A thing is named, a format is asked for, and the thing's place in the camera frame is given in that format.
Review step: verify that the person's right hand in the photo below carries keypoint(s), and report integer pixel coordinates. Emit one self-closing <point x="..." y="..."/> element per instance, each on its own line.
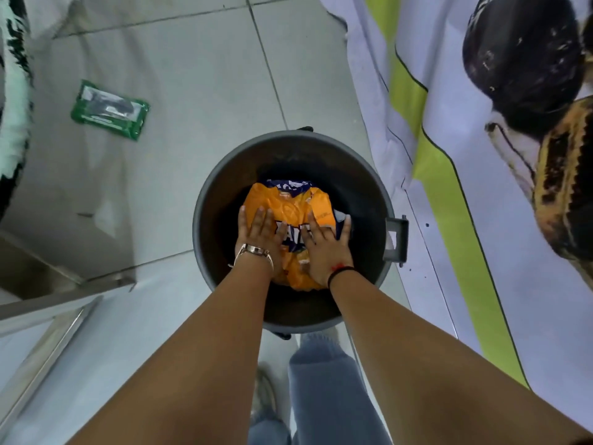
<point x="328" y="257"/>

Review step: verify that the person's left hand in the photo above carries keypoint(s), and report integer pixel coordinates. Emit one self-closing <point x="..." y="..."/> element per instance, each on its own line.
<point x="258" y="237"/>

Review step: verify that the person's left little finger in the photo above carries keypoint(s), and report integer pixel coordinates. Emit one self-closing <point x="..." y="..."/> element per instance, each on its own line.
<point x="241" y="221"/>

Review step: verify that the person's right thumb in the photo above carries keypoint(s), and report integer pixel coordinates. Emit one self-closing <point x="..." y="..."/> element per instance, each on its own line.
<point x="306" y="245"/>

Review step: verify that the person's left middle finger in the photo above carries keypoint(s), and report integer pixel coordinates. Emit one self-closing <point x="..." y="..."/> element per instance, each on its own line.
<point x="268" y="224"/>

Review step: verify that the person's right little finger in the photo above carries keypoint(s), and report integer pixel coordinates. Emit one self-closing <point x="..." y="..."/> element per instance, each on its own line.
<point x="346" y="228"/>

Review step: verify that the orange snack bag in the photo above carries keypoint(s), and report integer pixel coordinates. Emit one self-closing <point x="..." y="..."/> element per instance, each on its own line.
<point x="293" y="206"/>

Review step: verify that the person's right forearm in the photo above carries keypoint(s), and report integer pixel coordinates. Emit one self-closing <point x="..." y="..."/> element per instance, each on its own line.
<point x="431" y="380"/>

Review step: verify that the person's left forearm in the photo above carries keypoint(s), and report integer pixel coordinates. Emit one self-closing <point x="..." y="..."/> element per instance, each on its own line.
<point x="199" y="366"/>

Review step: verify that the metal wrist watch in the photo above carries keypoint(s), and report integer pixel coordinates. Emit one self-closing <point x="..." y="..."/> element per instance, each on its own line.
<point x="255" y="250"/>

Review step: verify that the black wrist band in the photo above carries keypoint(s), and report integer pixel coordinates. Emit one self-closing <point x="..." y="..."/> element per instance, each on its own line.
<point x="339" y="271"/>

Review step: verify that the grey plastic bin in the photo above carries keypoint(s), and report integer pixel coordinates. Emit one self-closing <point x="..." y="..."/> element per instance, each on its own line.
<point x="352" y="180"/>

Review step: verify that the printed white green banner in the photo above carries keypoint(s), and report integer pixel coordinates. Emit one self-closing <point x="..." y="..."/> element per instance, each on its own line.
<point x="491" y="236"/>

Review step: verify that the person's blue jeans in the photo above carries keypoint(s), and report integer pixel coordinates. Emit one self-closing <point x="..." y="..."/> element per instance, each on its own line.
<point x="331" y="393"/>

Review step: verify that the person's grey shoe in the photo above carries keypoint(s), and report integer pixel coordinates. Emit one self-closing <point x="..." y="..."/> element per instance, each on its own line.
<point x="265" y="393"/>

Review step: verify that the green wrapped packet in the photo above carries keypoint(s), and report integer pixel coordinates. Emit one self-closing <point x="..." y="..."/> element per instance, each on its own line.
<point x="110" y="109"/>

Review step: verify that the metal floor strip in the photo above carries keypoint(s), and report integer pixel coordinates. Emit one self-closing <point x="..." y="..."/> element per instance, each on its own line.
<point x="44" y="361"/>

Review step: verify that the black white furry object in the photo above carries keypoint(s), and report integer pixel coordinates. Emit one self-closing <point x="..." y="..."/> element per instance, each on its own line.
<point x="14" y="111"/>

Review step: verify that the metal door frame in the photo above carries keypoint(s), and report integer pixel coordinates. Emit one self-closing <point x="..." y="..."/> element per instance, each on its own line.
<point x="55" y="282"/>

